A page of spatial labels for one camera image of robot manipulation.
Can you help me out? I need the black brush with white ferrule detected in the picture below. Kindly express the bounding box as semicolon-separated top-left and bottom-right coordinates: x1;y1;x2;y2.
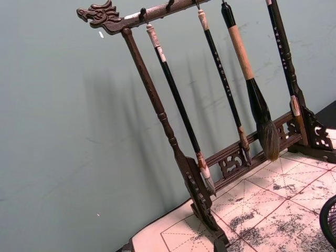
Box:
265;0;309;146

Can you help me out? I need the white gridded calligraphy mat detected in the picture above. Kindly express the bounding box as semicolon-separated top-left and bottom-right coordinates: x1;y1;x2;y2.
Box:
130;127;336;252

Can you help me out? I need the thin black brush white cap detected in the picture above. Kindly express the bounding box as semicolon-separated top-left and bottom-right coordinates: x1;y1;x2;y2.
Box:
197;9;253;166

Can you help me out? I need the dark carved wooden brush rack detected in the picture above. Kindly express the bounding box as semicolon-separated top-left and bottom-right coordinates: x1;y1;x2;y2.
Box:
76;0;336;252

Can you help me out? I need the large brush with tan grip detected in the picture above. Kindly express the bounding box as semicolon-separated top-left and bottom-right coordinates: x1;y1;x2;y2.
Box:
220;1;280;161

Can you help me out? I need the black mesh basket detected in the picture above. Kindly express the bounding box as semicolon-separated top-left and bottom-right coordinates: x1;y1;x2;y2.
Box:
319;195;336;252

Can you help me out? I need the black brush with white ends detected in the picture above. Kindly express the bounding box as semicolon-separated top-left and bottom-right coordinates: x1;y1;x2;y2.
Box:
145;23;216;196

